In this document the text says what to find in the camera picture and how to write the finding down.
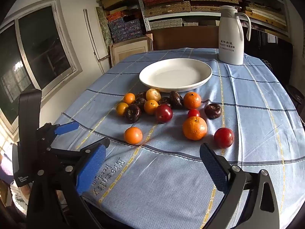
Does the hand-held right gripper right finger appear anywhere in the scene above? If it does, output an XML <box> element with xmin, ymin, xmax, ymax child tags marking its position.
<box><xmin>200</xmin><ymin>142</ymin><xmax>280</xmax><ymax>229</ymax></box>

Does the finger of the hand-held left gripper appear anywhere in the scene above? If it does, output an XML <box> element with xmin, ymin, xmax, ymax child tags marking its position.
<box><xmin>36</xmin><ymin>121</ymin><xmax>80</xmax><ymax>148</ymax></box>
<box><xmin>45</xmin><ymin>137</ymin><xmax>111</xmax><ymax>165</ymax></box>

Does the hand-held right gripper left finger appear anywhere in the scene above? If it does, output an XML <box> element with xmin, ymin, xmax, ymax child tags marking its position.
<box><xmin>27</xmin><ymin>144</ymin><xmax>107</xmax><ymax>229</ymax></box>

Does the dark red plum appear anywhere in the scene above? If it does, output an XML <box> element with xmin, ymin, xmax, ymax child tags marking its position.
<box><xmin>155</xmin><ymin>104</ymin><xmax>173</xmax><ymax>123</ymax></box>
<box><xmin>214</xmin><ymin>127</ymin><xmax>235</xmax><ymax>148</ymax></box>

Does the large orange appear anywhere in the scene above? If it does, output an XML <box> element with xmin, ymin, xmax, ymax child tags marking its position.
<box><xmin>182</xmin><ymin>116</ymin><xmax>208</xmax><ymax>141</ymax></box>

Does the small orange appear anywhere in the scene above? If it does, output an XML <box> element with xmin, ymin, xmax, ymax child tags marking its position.
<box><xmin>116</xmin><ymin>102</ymin><xmax>129</xmax><ymax>116</ymax></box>
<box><xmin>144</xmin><ymin>100</ymin><xmax>159</xmax><ymax>115</ymax></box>
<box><xmin>124</xmin><ymin>127</ymin><xmax>143</xmax><ymax>145</ymax></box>
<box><xmin>123</xmin><ymin>93</ymin><xmax>136</xmax><ymax>105</ymax></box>

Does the medium tangerine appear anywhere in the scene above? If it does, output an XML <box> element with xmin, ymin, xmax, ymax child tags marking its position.
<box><xmin>183</xmin><ymin>92</ymin><xmax>202</xmax><ymax>110</ymax></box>

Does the pale yellow fruit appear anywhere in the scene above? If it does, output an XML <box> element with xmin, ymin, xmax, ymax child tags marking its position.
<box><xmin>146</xmin><ymin>88</ymin><xmax>162</xmax><ymax>102</ymax></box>

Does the white round plate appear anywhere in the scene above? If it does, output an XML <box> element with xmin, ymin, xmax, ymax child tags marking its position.
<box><xmin>139</xmin><ymin>58</ymin><xmax>213</xmax><ymax>93</ymax></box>

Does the person's left forearm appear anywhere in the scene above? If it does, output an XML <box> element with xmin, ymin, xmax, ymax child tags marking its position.
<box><xmin>10</xmin><ymin>178</ymin><xmax>32</xmax><ymax>211</ymax></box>

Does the blue checked tablecloth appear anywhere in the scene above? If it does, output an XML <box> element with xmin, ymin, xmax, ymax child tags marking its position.
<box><xmin>49</xmin><ymin>47</ymin><xmax>305</xmax><ymax>229</ymax></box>

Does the thin wooden stick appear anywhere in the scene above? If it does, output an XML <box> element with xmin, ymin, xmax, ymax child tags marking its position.
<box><xmin>83</xmin><ymin>9</ymin><xmax>106</xmax><ymax>74</ymax></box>

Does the pale framed wooden panel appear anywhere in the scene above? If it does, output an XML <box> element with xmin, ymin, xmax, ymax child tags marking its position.
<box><xmin>109</xmin><ymin>34</ymin><xmax>153</xmax><ymax>68</ymax></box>

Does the green patterned board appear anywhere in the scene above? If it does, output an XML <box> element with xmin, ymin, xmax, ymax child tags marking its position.
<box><xmin>96</xmin><ymin>6</ymin><xmax>113</xmax><ymax>47</ymax></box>

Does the dark chair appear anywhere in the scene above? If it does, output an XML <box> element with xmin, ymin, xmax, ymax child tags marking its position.
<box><xmin>285</xmin><ymin>84</ymin><xmax>305</xmax><ymax>126</ymax></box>

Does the stack of blue patterned boxes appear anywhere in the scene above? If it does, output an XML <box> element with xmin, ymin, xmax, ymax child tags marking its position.
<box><xmin>107</xmin><ymin>14</ymin><xmax>146</xmax><ymax>43</ymax></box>

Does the white thermos jug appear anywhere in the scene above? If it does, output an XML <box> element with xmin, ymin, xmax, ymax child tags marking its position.
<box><xmin>218</xmin><ymin>5</ymin><xmax>251</xmax><ymax>65</ymax></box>

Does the brown wooden board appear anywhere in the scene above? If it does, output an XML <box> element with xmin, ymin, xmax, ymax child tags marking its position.
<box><xmin>146</xmin><ymin>26</ymin><xmax>220</xmax><ymax>51</ymax></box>

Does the metal shelf rack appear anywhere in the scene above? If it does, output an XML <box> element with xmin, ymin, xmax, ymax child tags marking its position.
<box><xmin>96</xmin><ymin>0</ymin><xmax>291</xmax><ymax>38</ymax></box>

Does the window with white frame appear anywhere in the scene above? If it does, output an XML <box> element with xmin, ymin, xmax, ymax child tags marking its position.
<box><xmin>0</xmin><ymin>0</ymin><xmax>83</xmax><ymax>144</ymax></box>

